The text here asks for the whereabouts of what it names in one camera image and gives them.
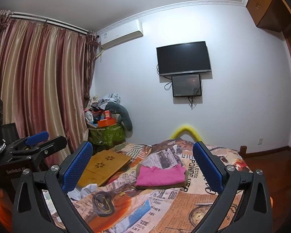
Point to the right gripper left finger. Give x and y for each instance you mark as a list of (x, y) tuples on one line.
[(30, 212)]

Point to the newspaper print bed blanket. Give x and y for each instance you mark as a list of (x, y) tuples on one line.
[(161, 189)]

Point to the orange box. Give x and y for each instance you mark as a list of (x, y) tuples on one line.
[(106, 122)]

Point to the white cloth on bed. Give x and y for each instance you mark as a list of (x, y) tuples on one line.
[(79, 193)]

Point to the small black wall screen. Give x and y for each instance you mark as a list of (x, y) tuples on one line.
[(188, 85)]

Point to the wooden lap tray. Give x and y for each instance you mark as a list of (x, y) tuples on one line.
[(102, 166)]

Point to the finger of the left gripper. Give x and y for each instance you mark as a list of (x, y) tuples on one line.
[(42, 150), (37, 138)]

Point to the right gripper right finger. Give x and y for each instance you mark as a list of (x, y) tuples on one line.
[(254, 211)]

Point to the wall socket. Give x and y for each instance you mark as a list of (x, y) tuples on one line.
[(260, 141)]

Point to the striped pink curtain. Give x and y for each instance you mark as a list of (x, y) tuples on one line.
[(45, 78)]

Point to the wooden bed post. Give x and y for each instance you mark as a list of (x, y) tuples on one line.
[(243, 151)]

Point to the orange sleeve forearm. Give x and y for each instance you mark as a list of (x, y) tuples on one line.
[(0, 213)]

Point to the yellow foam tube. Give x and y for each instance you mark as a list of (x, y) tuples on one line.
[(188, 130)]

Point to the grey plush pillow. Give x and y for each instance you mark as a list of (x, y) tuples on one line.
[(121, 114)]

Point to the pink pants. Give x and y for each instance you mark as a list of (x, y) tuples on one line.
[(161, 175)]

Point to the white air conditioner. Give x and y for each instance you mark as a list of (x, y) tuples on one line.
[(118, 34)]

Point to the wall mounted television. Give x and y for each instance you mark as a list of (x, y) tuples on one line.
[(183, 58)]

